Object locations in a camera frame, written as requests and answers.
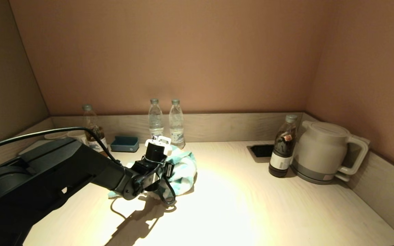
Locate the teal white striped towel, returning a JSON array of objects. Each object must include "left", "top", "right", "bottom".
[{"left": 108, "top": 145, "right": 197, "bottom": 199}]

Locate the small blue tray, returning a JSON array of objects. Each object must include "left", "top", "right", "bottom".
[{"left": 110, "top": 136, "right": 140, "bottom": 153}]

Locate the clear water bottle blue label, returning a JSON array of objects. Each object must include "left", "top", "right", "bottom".
[
  {"left": 148, "top": 99, "right": 165, "bottom": 140},
  {"left": 169, "top": 99, "right": 186, "bottom": 150}
]

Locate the amber tea bottle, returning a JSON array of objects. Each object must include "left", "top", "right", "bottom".
[{"left": 82, "top": 104, "right": 109, "bottom": 157}]

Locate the white ceramic cup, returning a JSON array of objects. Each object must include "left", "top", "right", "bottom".
[
  {"left": 68, "top": 130, "right": 89, "bottom": 147},
  {"left": 45, "top": 131, "right": 69, "bottom": 140}
]

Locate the black recessed power socket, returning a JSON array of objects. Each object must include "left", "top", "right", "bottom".
[{"left": 247, "top": 144, "right": 275, "bottom": 163}]

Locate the grey-blue tissue box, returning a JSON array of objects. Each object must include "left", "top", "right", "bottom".
[{"left": 19, "top": 139, "right": 52, "bottom": 154}]

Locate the dark liquid bottle white label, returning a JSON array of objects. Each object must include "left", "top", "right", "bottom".
[{"left": 268, "top": 114, "right": 298, "bottom": 178}]

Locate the grey kettle base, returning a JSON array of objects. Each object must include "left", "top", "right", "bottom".
[{"left": 291, "top": 164, "right": 351, "bottom": 185}]

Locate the beige electric kettle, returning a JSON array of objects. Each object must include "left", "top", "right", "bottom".
[{"left": 293, "top": 121, "right": 369, "bottom": 178}]

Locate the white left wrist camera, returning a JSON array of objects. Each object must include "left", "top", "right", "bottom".
[{"left": 145, "top": 136, "right": 172, "bottom": 157}]

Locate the black camera cable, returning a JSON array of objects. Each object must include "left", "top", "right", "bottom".
[{"left": 149, "top": 164, "right": 178, "bottom": 206}]

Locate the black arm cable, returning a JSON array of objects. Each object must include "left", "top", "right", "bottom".
[{"left": 0, "top": 127, "right": 120, "bottom": 165}]

